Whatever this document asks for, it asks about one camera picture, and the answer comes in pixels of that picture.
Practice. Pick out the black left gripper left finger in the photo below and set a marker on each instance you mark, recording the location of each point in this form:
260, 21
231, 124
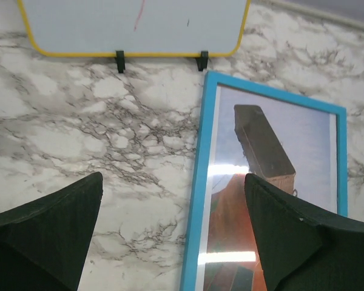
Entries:
44, 243

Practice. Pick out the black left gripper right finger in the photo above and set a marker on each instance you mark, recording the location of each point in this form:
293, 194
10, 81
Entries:
302, 246

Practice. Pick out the colourful balloon photo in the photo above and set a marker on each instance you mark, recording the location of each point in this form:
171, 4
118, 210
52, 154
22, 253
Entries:
291, 146

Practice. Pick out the wooden picture frame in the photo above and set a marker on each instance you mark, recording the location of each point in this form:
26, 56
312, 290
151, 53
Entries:
194, 242

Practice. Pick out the yellow framed whiteboard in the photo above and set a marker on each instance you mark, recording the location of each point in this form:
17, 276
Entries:
151, 28

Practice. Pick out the aluminium table edge rail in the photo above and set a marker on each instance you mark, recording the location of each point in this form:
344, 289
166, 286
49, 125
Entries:
346, 12

